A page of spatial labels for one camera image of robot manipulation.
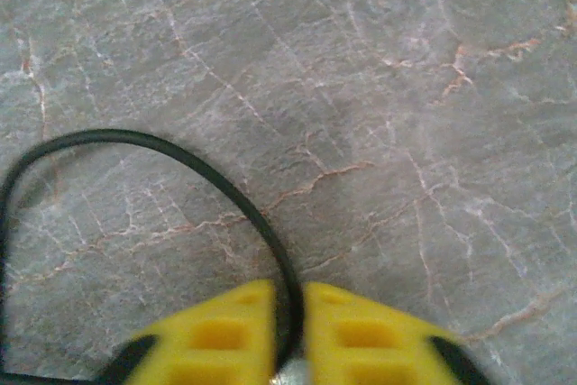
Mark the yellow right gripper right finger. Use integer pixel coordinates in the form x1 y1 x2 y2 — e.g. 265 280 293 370
301 280 491 385

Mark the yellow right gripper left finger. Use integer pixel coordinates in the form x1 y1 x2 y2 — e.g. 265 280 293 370
96 279 279 385

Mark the black cable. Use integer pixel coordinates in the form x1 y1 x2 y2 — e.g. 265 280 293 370
0 128 302 381

